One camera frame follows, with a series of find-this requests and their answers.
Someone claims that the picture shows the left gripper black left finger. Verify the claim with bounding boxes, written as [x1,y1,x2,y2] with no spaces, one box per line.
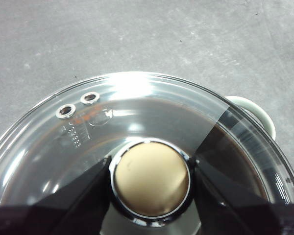
[0,155,113,235]

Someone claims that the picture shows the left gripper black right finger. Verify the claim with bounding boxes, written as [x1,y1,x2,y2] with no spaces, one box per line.
[188,158,294,235]

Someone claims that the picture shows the glass lid with green knob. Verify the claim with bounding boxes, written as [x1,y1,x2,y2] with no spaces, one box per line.
[0,70,294,235]

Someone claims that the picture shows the sage green electric cooking pot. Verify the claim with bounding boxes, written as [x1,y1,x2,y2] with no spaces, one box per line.
[0,73,294,235]

